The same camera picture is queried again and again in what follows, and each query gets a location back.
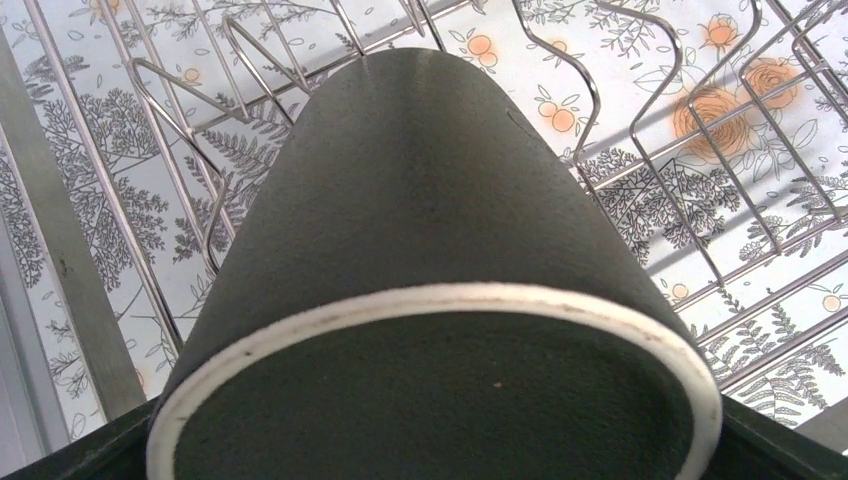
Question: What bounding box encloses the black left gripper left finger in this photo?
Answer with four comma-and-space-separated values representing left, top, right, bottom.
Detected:
3, 398, 158, 480

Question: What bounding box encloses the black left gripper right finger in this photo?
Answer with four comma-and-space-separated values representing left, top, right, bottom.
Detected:
702, 396, 847, 480

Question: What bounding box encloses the black mug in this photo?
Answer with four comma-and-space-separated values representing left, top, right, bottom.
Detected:
146, 48, 723, 479

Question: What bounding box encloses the floral table mat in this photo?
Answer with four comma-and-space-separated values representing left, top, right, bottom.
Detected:
0, 0, 848, 442

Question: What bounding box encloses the wire dish rack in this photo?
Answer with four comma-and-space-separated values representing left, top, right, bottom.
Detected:
0, 0, 848, 452

